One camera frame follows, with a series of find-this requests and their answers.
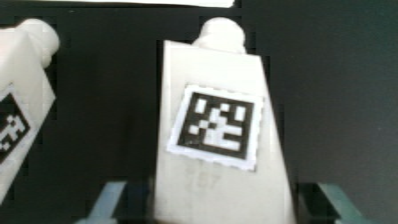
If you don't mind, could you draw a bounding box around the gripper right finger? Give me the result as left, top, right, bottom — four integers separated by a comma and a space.
315, 183, 375, 224

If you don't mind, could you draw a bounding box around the white stool leg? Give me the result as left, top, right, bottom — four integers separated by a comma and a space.
0, 18, 61, 206
153, 17, 297, 224

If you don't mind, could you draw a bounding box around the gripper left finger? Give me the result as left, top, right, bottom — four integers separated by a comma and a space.
73, 181, 126, 224

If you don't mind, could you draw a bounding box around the white marker base plate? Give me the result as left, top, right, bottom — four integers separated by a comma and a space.
37, 0, 235, 8

